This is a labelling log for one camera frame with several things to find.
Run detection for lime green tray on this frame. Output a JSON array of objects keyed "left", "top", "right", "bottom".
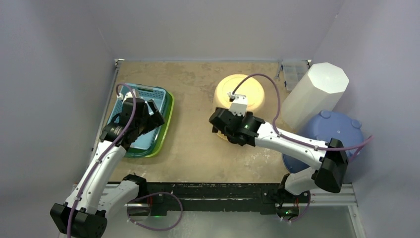
[{"left": 144, "top": 92, "right": 175, "bottom": 158}]

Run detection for dark green tray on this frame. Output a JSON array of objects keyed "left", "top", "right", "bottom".
[{"left": 105, "top": 86, "right": 174, "bottom": 158}]

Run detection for cream printed bucket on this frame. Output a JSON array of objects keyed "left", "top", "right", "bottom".
[{"left": 213, "top": 74, "right": 265, "bottom": 146}]

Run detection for blue round bucket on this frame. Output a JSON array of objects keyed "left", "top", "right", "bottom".
[{"left": 282, "top": 110, "right": 366, "bottom": 175}]

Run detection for white octagonal large container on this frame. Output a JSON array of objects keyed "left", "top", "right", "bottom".
[{"left": 280, "top": 62, "right": 349, "bottom": 130}]

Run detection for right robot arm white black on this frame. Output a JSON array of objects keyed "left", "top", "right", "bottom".
[{"left": 209, "top": 108, "right": 348, "bottom": 202}]

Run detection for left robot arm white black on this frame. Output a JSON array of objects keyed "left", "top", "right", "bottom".
[{"left": 50, "top": 96, "right": 164, "bottom": 238}]

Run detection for small metal wrench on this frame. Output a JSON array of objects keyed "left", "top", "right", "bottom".
[{"left": 273, "top": 63, "right": 283, "bottom": 81}]

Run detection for clear plastic small box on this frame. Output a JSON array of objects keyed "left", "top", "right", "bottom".
[{"left": 281, "top": 60, "right": 310, "bottom": 92}]

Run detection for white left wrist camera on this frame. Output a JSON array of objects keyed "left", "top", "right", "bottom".
[{"left": 228, "top": 92, "right": 248, "bottom": 117}]

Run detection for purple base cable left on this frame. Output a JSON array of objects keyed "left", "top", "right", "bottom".
[{"left": 126, "top": 192, "right": 184, "bottom": 232}]

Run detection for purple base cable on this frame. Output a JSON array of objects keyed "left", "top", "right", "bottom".
[
  {"left": 279, "top": 190, "right": 313, "bottom": 224},
  {"left": 126, "top": 192, "right": 184, "bottom": 232}
]

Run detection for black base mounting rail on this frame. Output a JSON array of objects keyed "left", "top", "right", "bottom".
[{"left": 124, "top": 181, "right": 311, "bottom": 217}]

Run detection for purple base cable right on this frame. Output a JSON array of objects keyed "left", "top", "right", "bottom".
[{"left": 279, "top": 190, "right": 313, "bottom": 224}]

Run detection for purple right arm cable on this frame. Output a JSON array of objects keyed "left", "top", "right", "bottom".
[{"left": 231, "top": 73, "right": 375, "bottom": 162}]

